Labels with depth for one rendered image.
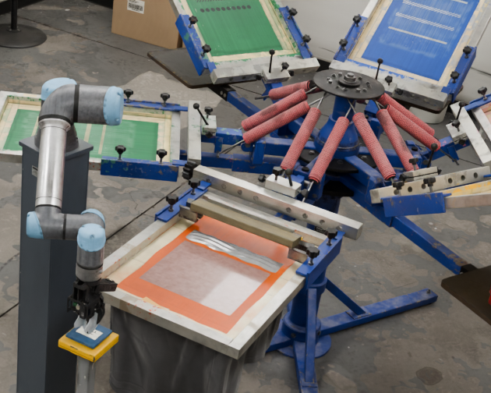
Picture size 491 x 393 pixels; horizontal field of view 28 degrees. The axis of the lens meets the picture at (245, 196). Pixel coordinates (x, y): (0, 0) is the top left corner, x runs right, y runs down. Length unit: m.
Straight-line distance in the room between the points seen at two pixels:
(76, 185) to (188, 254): 0.48
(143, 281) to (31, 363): 0.89
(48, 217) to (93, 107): 0.37
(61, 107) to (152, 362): 0.90
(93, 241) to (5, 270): 2.27
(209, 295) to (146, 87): 4.04
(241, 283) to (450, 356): 1.78
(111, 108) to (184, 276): 0.65
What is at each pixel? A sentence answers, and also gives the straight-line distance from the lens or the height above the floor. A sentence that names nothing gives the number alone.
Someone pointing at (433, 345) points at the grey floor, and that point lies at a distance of 4.86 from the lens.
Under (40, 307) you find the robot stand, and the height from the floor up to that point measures 0.55.
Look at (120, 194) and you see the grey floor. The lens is 5.65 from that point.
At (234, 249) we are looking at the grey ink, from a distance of 3.43.
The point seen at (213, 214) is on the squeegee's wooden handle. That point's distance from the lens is 3.43.
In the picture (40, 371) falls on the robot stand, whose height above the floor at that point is 0.26.
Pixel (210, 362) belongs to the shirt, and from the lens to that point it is 3.14.
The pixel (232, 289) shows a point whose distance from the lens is 3.22.
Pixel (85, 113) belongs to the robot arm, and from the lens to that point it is 2.95.
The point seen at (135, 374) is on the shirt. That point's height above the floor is 0.63.
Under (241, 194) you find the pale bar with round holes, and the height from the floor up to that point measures 1.01.
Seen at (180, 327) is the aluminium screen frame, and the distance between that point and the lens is 2.98.
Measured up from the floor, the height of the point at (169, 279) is 0.96.
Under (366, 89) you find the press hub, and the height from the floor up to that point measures 1.32.
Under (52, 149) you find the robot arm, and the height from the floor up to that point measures 1.45.
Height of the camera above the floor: 2.76
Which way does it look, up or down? 29 degrees down
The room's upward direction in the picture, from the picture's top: 9 degrees clockwise
